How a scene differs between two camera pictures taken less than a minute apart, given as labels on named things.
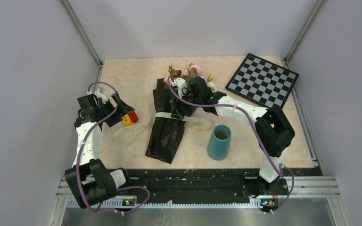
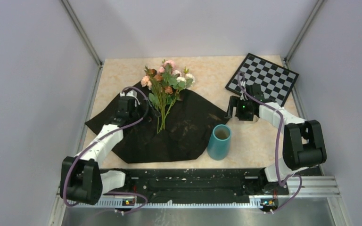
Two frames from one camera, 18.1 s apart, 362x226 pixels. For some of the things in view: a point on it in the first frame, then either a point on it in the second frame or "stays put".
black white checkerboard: [263, 81] stays put
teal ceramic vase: [219, 142] stays put
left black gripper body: [105, 108] to [136, 115]
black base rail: [208, 183] stays put
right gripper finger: [178, 108] to [233, 102]
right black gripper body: [194, 99] to [243, 112]
